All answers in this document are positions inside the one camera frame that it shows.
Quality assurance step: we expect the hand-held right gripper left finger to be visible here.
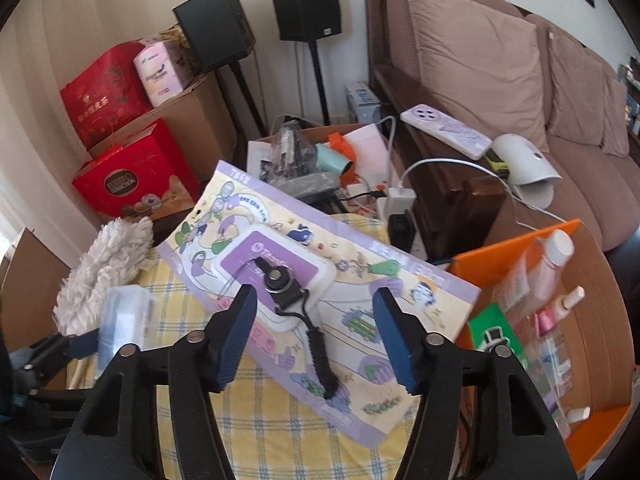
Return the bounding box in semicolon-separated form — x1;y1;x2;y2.
52;284;258;480

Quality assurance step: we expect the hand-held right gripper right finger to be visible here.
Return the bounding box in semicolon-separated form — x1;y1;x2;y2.
371;286;578;480

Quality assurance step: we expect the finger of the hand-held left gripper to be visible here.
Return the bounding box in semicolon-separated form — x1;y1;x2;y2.
27;385;96;403
30;331;103;363

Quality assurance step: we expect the clear pouch of travel bottles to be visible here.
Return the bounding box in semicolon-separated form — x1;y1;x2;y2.
97;284;156;361

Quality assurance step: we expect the black lanyard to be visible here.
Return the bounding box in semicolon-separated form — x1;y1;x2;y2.
252;256;341;401

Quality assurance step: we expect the purple wet wipes pack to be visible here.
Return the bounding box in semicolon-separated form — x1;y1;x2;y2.
156;160;482;450

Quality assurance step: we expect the white fluffy mop head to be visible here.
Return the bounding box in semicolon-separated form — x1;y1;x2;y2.
52;216;156;336

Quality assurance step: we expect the green packet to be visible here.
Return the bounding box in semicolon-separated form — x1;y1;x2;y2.
467;302;528;368

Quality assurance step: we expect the yellow plaid tablecloth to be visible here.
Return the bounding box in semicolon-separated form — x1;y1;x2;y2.
65;212;426;480

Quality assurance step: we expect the black power adapter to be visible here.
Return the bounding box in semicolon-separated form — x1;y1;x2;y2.
387;210;418;256

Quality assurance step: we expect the white charger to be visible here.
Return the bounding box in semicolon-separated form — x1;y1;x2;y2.
382;187;418;223

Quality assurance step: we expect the clear cosmetics packet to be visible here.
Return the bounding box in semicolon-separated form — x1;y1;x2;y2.
530;330;576;401

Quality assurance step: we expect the brown wooden sofa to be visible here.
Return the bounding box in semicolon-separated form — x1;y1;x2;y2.
362;0;640;266

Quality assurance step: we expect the clear bottle with white cap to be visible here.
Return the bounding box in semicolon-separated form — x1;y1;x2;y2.
525;228;576;311

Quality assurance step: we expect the pink nail polish bottle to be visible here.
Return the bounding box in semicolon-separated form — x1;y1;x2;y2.
535;286;586;336

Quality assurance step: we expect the red chocolate gift box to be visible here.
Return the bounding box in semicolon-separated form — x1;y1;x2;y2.
71;120;203;223

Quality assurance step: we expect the pink paper sheet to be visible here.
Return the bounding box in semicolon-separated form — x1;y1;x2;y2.
342;124;391;188

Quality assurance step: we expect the clear bag of dark items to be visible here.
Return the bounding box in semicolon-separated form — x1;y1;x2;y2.
265;122;321;186

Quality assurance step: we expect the teal tube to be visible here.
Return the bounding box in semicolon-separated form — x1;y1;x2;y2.
315;142;353;173

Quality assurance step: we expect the orange cardboard box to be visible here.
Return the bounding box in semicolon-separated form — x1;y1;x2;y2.
447;217;638;473

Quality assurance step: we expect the orange plastic item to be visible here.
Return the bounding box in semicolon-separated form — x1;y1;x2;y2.
327;132;361;186

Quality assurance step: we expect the yellow black tape measure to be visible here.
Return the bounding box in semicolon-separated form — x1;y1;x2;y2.
482;149;511;178

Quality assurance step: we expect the cluttered cardboard box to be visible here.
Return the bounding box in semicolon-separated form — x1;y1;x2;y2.
247;122;396;211

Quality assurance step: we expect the white purple power strip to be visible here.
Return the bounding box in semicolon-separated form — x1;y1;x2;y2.
400;103;493;160

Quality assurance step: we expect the white nail lamp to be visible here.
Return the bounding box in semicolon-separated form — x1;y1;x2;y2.
492;133;563;211

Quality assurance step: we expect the large closed cardboard box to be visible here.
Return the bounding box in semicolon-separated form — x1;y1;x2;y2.
87;72;238;186

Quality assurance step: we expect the white sheer curtain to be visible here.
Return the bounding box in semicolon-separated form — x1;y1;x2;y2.
0;0;121;261

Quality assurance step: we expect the black speaker stand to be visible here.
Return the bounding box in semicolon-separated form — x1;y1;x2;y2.
307;39;332;126
227;57;268;138

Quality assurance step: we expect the blue white small carton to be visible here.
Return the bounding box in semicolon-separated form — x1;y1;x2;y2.
345;80;386;126

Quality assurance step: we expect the red gift bag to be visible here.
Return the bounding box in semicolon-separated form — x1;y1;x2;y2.
60;42;153;148

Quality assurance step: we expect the white tissue roll pack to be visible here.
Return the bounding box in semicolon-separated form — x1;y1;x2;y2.
132;37;196;107

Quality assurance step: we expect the brown sofa back cushion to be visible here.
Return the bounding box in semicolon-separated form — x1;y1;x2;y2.
525;12;618;148
387;0;551;153

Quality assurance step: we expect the gold wrapped package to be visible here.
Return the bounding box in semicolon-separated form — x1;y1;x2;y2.
160;25;193;68

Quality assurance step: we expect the black speaker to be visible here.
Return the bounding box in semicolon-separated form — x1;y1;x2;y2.
172;0;257;75
268;0;342;42

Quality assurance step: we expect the small brown pillow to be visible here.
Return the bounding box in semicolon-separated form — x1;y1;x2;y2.
600;67;633;158

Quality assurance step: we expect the white cable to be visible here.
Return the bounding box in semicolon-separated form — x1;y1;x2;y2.
397;157;571;233

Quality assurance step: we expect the grey cable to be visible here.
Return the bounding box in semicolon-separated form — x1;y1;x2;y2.
380;116;402;161

